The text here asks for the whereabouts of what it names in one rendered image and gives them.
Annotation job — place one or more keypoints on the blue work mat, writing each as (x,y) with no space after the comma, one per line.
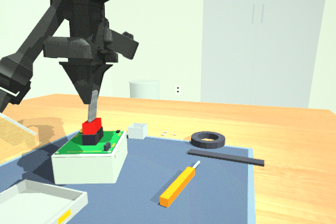
(220,192)

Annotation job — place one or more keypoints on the red plug with grey cables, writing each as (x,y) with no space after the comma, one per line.
(93,124)

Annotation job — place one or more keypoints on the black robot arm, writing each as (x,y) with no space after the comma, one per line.
(16,70)

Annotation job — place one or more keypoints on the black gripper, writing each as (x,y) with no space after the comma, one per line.
(86,65)

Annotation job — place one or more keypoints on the yellow rectangular label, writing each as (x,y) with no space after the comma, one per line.
(63,217)

